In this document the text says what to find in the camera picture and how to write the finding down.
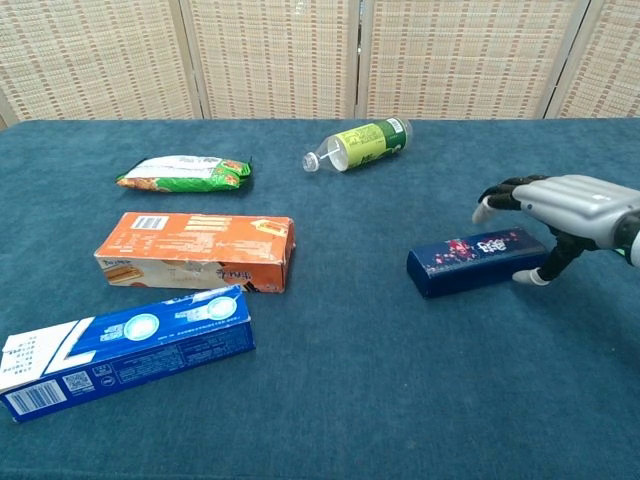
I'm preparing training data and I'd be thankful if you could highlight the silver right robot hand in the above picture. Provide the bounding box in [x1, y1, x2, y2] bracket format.
[471, 174, 640, 287]

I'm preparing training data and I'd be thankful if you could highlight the dark blue glasses case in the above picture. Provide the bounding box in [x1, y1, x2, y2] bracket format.
[405, 227, 550, 300]

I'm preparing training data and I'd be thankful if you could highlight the clear bottle with green label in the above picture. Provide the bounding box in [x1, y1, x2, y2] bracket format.
[301, 116, 415, 174]

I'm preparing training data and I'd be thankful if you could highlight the teal tablecloth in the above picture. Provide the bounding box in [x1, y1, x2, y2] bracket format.
[0, 118, 640, 480]

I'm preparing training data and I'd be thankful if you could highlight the woven folding screen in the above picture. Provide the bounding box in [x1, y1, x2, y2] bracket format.
[0, 0, 640, 131]

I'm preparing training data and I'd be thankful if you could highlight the orange biscuit box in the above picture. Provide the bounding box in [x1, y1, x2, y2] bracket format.
[93, 211, 297, 295]

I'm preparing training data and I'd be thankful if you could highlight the green snack bag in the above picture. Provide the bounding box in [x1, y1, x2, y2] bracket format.
[114, 155, 254, 194]

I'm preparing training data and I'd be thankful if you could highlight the blue toothpaste box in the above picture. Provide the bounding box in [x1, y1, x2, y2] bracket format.
[0, 284, 257, 425]

